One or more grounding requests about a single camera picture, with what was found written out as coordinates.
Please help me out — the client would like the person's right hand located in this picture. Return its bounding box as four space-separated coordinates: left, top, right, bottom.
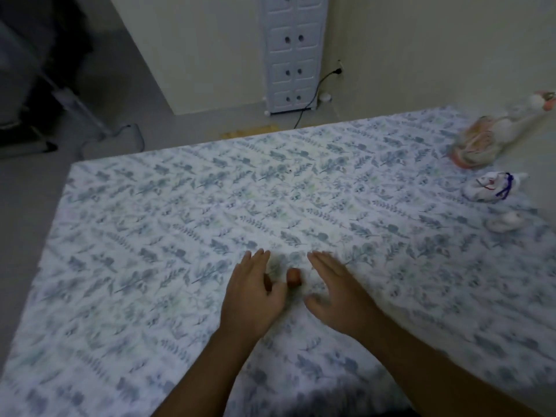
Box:
303 250 385 340

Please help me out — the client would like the person's left hand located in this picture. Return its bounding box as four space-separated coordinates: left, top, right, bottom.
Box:
219 249 302 340

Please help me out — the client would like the person's left forearm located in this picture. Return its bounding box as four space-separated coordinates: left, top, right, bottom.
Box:
151 328 262 417

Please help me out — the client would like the person's right forearm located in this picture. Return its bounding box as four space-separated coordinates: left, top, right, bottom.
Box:
357 309 544 417

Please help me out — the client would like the blue leaf print bed sheet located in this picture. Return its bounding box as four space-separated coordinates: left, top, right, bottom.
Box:
0 104 556 417

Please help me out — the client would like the small plain white plush toy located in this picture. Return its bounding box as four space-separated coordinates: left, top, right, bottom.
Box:
485 212 525 233

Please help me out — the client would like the white plush toy purple ribbon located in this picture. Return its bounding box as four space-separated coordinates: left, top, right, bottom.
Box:
461 171 531 204

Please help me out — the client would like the white plastic drawer cabinet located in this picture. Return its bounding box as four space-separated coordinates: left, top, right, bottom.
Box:
259 0 330 116

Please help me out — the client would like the white orange goose plush toy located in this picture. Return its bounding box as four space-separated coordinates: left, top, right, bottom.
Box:
447 91 556 171

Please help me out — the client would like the dark bag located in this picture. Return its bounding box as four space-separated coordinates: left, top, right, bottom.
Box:
0 0 94 160

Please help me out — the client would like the black power cable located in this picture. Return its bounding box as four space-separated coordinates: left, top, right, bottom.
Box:
293 67 342 130

